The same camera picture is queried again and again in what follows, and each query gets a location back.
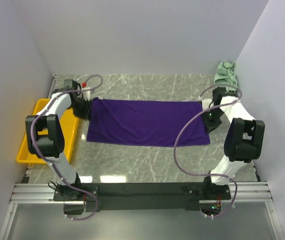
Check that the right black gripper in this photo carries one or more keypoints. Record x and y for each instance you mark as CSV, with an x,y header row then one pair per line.
x,y
210,126

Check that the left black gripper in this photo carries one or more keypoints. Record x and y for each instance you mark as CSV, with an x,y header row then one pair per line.
x,y
85,114

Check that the purple towel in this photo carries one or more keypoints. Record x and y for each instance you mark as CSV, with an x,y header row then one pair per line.
x,y
139,122

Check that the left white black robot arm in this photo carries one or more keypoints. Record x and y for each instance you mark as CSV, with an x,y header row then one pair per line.
x,y
45,137

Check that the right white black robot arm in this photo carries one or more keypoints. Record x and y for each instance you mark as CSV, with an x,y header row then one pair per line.
x,y
244,139

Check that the green crumpled towel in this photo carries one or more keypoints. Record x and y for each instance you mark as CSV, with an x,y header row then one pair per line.
x,y
226,74

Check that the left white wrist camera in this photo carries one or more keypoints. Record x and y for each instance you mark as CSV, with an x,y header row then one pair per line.
x,y
86,91

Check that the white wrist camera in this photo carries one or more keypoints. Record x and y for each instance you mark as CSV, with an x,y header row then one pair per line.
x,y
86,91
206,103

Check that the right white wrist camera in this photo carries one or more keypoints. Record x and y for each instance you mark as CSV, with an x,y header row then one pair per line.
x,y
206,103

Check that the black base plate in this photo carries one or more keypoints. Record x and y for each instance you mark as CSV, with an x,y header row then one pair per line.
x,y
144,196

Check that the aluminium frame rail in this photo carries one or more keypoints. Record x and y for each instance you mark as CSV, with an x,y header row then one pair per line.
x,y
143,211

